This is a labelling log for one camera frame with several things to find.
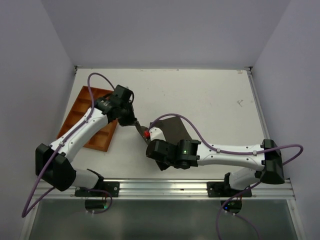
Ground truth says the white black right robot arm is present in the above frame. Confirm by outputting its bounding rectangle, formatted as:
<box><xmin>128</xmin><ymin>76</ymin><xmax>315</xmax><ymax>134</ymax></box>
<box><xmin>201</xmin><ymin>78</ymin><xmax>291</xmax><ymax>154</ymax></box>
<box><xmin>145</xmin><ymin>139</ymin><xmax>285</xmax><ymax>197</ymax></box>

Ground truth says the olive underwear with cream waistband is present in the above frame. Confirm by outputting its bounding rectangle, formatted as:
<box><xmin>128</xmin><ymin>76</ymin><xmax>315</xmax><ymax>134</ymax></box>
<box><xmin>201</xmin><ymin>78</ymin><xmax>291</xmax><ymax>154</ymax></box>
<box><xmin>143</xmin><ymin>116</ymin><xmax>201</xmax><ymax>171</ymax></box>

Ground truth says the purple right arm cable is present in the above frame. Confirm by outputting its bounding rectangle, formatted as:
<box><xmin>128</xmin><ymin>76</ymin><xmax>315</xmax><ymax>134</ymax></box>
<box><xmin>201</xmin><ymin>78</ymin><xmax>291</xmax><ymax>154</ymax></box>
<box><xmin>147</xmin><ymin>113</ymin><xmax>305</xmax><ymax>240</ymax></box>

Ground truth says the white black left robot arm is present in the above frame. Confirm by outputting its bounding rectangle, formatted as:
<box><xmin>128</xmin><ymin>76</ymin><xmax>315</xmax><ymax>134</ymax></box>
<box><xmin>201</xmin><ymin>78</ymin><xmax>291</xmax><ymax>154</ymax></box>
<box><xmin>35</xmin><ymin>85</ymin><xmax>138</xmax><ymax>197</ymax></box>

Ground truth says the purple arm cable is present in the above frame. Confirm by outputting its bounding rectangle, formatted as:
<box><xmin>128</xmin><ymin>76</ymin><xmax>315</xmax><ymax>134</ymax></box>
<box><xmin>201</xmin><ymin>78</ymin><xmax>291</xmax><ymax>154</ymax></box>
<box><xmin>21</xmin><ymin>72</ymin><xmax>118</xmax><ymax>218</ymax></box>
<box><xmin>147</xmin><ymin>113</ymin><xmax>305</xmax><ymax>240</ymax></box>

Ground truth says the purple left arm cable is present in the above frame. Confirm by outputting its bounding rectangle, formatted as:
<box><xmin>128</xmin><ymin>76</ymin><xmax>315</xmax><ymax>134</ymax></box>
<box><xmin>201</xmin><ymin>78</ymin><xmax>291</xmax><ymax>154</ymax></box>
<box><xmin>21</xmin><ymin>72</ymin><xmax>118</xmax><ymax>218</ymax></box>

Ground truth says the orange wooden compartment tray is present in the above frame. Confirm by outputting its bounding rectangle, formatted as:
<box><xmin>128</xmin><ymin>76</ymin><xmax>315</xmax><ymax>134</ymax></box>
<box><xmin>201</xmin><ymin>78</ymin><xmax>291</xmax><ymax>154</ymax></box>
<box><xmin>56</xmin><ymin>86</ymin><xmax>118</xmax><ymax>152</ymax></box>

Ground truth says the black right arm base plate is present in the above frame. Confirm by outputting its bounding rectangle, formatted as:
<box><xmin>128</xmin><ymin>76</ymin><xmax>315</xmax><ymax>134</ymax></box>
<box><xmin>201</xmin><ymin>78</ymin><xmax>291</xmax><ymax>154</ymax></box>
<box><xmin>206</xmin><ymin>181</ymin><xmax>241</xmax><ymax>198</ymax></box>

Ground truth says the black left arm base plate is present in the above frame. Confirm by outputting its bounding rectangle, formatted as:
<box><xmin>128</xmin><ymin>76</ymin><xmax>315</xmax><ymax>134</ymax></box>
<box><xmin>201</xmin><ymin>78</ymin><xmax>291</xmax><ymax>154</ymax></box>
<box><xmin>74</xmin><ymin>181</ymin><xmax>120</xmax><ymax>198</ymax></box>

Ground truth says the aluminium frame rail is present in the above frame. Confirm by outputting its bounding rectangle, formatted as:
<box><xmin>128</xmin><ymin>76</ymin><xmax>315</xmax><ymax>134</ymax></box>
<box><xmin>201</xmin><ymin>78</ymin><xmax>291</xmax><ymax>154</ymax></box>
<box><xmin>31</xmin><ymin>177</ymin><xmax>297</xmax><ymax>201</ymax></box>

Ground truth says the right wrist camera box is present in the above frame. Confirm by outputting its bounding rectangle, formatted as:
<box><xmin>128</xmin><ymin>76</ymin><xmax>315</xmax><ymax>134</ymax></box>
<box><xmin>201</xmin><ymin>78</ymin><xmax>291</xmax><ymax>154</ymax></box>
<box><xmin>142</xmin><ymin>126</ymin><xmax>166</xmax><ymax>141</ymax></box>

